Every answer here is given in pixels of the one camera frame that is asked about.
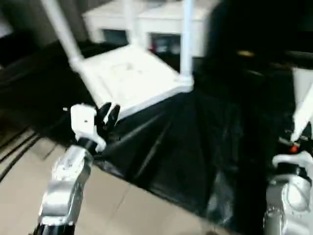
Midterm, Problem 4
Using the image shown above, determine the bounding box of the white plastic table leg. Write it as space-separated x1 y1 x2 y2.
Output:
179 0 196 85
41 0 86 71
123 0 140 51
290 83 313 143

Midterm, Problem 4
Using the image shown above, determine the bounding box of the white plastic table top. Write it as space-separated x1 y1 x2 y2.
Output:
72 46 196 120

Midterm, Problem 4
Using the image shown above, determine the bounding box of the black work mat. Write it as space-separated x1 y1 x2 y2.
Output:
0 40 313 228

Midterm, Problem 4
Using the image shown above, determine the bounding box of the dark long bar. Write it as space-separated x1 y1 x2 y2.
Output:
283 50 313 57

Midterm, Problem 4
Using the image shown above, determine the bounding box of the grey curtain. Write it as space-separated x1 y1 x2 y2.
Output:
0 0 91 49

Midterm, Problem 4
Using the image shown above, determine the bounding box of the white sideboard cabinet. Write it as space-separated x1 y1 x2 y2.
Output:
82 2 212 59

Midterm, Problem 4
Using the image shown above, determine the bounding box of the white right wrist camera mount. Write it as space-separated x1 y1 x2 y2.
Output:
272 151 313 172

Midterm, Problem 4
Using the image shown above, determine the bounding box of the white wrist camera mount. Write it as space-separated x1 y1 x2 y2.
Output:
272 151 313 172
70 104 108 153

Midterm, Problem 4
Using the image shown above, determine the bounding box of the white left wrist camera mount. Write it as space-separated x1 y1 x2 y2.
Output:
70 104 108 153

